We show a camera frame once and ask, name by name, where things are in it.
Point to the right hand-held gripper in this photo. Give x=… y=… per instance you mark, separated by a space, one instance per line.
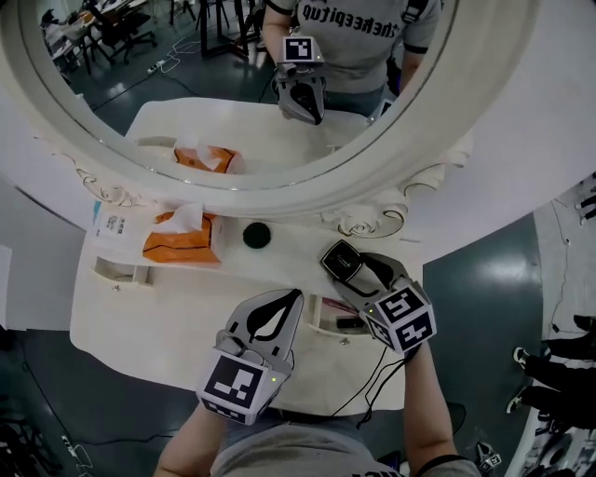
x=402 y=305

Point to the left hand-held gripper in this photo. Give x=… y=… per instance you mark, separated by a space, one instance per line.
x=230 y=384

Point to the small black square box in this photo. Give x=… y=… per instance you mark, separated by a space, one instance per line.
x=340 y=261

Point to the white drawer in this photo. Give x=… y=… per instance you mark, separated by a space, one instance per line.
x=121 y=279
x=326 y=330

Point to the dark round lid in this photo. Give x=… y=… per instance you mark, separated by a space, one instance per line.
x=256 y=235

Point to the person's right forearm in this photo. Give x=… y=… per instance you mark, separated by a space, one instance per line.
x=428 y=410

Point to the person's left forearm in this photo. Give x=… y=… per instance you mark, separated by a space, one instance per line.
x=195 y=442

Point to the white vanity dressing table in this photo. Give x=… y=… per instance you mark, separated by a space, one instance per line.
x=163 y=326

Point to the red flat packet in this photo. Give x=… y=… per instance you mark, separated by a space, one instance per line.
x=337 y=305

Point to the orange tissue pack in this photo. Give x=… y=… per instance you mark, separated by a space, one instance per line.
x=181 y=244

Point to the person's grey shirt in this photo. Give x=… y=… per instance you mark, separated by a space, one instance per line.
x=302 y=452

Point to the black cap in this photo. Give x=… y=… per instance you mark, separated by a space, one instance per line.
x=458 y=417

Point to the white packet with teal label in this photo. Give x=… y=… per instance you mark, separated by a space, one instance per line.
x=112 y=226

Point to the spare grey gripper device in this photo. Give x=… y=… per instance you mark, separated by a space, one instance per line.
x=488 y=457

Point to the white power strip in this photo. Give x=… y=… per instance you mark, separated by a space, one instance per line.
x=77 y=451

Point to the white side table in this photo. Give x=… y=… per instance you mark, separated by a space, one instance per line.
x=559 y=447

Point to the oval mirror with ornate frame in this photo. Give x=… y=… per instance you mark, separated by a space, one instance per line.
x=279 y=205

